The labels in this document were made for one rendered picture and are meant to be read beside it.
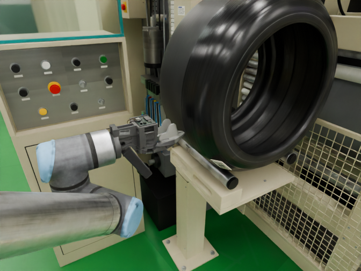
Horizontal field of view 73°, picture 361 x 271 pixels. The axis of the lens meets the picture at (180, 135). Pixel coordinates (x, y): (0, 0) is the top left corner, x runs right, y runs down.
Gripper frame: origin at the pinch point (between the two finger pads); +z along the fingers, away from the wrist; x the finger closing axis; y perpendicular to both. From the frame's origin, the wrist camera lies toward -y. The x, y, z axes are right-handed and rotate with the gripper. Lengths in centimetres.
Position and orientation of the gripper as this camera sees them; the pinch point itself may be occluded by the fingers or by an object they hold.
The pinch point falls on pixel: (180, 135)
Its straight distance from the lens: 71.5
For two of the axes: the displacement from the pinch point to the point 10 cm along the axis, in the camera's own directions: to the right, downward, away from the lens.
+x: -4.9, -4.1, 7.7
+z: 8.7, -2.2, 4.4
